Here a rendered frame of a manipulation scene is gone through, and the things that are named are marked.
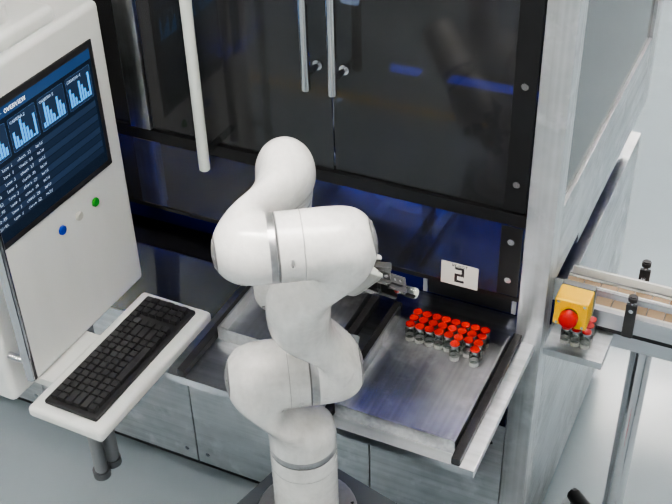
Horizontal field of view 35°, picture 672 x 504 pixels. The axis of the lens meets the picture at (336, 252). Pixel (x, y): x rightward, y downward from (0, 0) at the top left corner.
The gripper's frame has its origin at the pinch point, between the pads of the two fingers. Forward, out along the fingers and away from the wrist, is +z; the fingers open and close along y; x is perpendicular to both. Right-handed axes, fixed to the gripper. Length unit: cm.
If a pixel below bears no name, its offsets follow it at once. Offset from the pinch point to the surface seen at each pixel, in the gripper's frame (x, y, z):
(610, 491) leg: 13, 38, 96
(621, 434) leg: 5, 23, 85
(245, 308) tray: -17, 51, -4
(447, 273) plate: -16.9, 13.0, 25.5
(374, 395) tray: 10.1, 25.5, 13.7
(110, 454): -7, 129, -2
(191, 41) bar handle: -52, 12, -40
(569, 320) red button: -2.4, -4.6, 42.6
